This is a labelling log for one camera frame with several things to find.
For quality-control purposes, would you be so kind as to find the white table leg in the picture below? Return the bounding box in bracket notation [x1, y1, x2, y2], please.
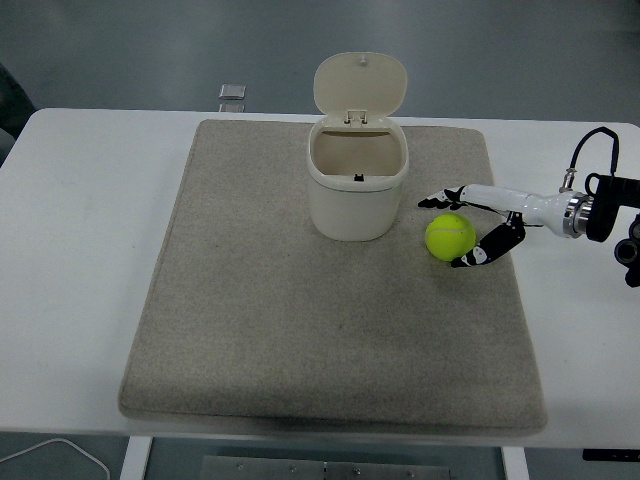
[499, 443, 531, 480]
[119, 435, 154, 480]

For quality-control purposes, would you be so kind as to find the beige fabric mat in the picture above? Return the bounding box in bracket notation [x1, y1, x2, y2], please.
[117, 118, 550, 435]

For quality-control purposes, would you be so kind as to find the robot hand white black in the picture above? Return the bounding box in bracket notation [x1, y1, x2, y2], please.
[418, 182, 572, 270]

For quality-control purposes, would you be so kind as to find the white cable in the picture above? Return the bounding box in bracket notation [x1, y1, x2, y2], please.
[0, 437, 111, 480]

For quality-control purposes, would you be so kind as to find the black bar under table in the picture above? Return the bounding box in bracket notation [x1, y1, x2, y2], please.
[581, 448, 640, 462]

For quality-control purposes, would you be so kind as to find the white bin with flip lid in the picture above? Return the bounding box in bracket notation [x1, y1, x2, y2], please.
[306, 51, 411, 243]

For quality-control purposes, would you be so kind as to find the yellow tennis ball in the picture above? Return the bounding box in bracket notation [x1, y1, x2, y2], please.
[424, 212, 477, 261]

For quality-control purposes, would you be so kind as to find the grey metal plate with screws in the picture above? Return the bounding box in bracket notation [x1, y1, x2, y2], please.
[201, 455, 454, 480]

